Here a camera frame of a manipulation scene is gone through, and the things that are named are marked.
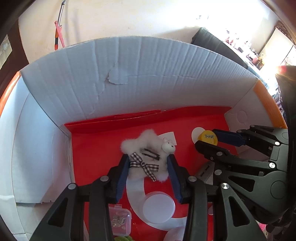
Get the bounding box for dark cloth covered desk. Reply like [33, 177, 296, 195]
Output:
[191, 28, 269, 89]

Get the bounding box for green yarn ball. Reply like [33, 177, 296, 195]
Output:
[114, 236, 134, 241]

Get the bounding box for white wardrobe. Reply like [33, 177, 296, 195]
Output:
[259, 20, 295, 67]

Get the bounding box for beige hanging organizer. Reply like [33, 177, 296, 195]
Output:
[0, 35, 12, 69]

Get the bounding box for grey square compact case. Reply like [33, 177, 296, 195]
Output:
[195, 161, 215, 185]

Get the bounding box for yellow round cap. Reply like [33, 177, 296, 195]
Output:
[198, 130, 218, 146]

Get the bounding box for white orange cardboard box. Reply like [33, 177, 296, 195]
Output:
[1, 37, 287, 240]

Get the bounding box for orange silver mop handle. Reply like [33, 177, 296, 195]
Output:
[54, 0, 66, 51]

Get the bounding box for white round plastic jar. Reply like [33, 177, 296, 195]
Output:
[139, 191, 176, 224]

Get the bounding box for clear small plastic box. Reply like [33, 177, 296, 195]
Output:
[109, 205, 132, 237]

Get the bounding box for white fluffy star hairclip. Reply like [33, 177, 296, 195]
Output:
[120, 129, 177, 182]

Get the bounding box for red paper bag liner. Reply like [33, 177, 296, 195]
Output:
[64, 105, 239, 241]

